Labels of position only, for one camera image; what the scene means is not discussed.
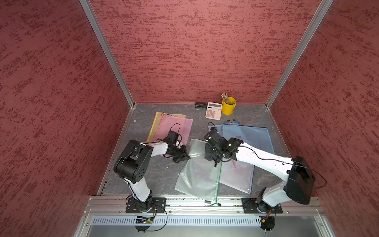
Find pink mesh document bag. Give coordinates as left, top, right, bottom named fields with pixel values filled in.
left=153, top=115, right=193, bottom=145

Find perforated metal strip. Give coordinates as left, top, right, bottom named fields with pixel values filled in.
left=91, top=216, right=261, bottom=227

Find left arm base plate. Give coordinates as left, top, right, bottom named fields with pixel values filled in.
left=125, top=197, right=167, bottom=214

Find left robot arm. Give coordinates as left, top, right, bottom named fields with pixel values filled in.
left=113, top=140, right=190, bottom=212

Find left circuit board with cables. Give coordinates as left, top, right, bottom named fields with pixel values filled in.
left=134, top=204, right=168, bottom=233

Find right black connector box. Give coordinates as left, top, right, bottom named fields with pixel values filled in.
left=260, top=211, right=275, bottom=232

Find blue mesh document bag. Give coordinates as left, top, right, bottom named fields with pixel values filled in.
left=208, top=119, right=274, bottom=154

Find black stapler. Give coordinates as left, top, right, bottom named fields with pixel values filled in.
left=195, top=102, right=207, bottom=109

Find aluminium front rail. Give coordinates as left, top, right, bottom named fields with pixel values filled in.
left=84, top=196, right=325, bottom=217

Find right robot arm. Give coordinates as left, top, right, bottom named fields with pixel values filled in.
left=204, top=129, right=318, bottom=213

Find yellow mesh document bag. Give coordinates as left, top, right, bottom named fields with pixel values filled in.
left=147, top=112, right=186, bottom=142

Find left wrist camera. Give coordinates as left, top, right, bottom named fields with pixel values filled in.
left=164, top=130, right=181, bottom=146

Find clear white mesh document bag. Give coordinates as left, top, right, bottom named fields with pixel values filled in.
left=220, top=160, right=255, bottom=194

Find green mesh document bag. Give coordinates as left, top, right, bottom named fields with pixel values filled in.
left=175, top=139, right=222, bottom=204

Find yellow mug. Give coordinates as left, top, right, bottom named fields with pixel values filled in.
left=222, top=96, right=236, bottom=115

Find pink calculator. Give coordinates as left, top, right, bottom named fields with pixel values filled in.
left=205, top=102, right=222, bottom=120

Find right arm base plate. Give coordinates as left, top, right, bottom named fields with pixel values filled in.
left=241, top=198, right=283, bottom=214

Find pencils in mug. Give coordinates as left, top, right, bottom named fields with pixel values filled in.
left=222, top=92, right=231, bottom=105

